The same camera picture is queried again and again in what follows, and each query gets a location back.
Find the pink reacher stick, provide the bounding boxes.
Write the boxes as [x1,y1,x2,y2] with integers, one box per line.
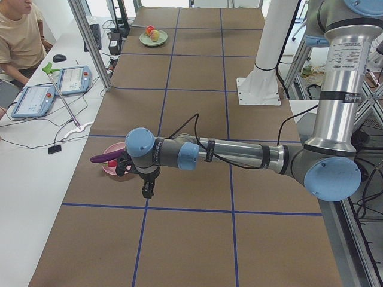
[42,62,93,141]

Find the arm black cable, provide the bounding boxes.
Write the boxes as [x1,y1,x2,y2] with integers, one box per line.
[167,104,320,170]

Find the person in beige shirt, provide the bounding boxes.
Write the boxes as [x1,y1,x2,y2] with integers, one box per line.
[1,0,53,88]

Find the green plate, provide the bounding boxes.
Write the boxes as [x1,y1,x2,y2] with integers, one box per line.
[139,29,168,47]

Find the black keyboard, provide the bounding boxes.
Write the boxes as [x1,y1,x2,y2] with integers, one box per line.
[88,23,102,50]

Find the near teach pendant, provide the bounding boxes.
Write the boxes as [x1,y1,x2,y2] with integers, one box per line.
[11,84,55,118]

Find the pink plate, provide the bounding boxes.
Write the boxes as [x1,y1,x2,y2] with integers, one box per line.
[101,142,125,176]

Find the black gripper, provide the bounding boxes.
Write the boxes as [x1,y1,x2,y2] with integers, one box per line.
[115,151,160,199]

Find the aluminium frame post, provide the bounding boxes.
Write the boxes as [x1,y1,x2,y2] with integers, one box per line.
[68,0,112,91]

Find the teach pendant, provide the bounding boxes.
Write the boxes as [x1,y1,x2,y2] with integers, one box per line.
[11,84,55,118]
[57,66,92,96]

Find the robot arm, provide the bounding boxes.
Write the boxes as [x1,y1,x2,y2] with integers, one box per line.
[116,1,382,201]

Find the far teach pendant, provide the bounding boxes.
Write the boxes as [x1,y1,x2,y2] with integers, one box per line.
[57,66,92,96]

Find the purple eggplant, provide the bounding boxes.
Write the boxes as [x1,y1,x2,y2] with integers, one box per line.
[90,149,124,163]

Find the black computer mouse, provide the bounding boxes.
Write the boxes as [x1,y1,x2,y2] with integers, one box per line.
[52,54,67,63]

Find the white pedestal column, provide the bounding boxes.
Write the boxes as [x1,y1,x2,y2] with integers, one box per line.
[236,0,300,106]

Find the peach fruit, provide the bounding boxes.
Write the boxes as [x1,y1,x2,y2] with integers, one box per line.
[149,29,160,42]

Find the red chili pepper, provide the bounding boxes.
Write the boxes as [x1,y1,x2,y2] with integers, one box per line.
[107,160,117,167]

